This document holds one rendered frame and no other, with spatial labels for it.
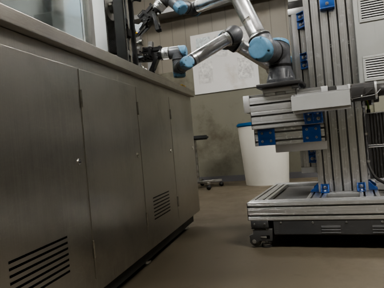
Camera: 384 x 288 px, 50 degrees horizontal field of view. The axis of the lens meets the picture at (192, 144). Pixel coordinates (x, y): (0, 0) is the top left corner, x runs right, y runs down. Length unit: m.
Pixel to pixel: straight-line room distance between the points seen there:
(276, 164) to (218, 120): 1.24
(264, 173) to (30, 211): 3.92
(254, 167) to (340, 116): 2.64
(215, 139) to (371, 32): 3.68
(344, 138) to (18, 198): 1.71
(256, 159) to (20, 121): 3.93
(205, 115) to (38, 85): 4.67
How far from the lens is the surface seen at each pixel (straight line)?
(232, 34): 2.54
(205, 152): 5.74
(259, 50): 2.08
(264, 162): 4.79
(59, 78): 1.27
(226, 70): 5.68
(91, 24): 1.61
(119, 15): 2.20
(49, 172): 1.17
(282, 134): 2.19
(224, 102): 5.65
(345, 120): 2.31
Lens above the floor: 0.54
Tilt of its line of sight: level
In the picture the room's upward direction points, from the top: 5 degrees counter-clockwise
